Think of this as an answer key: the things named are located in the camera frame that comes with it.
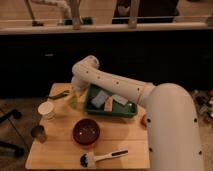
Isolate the metal cup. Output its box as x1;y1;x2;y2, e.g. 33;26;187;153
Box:
31;125;47;143

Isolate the black chair base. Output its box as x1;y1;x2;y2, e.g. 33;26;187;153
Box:
0;108;26;158

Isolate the orange round fruit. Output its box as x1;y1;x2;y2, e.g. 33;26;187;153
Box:
141;114;147;127

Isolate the small tan wooden block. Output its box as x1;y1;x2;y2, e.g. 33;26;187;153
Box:
104;97;113;112

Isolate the green pepper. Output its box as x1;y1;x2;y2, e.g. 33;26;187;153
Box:
48;90;70;100

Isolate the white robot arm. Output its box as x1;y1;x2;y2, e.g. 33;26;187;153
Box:
72;55;205;171

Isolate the white paper cup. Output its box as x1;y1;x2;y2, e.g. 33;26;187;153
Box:
38;101;55;120

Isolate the green plastic tray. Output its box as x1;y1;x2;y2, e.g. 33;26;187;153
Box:
84;84;138;118

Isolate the grey triangular cloth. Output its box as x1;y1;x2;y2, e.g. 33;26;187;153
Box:
112;94;128;106

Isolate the blue sponge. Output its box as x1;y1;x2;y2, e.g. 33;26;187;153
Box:
91;90;109;108

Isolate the dark red bowl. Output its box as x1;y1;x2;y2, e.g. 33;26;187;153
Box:
72;118;100;146

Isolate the white dish brush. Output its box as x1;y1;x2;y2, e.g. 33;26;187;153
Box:
80;149;128;168

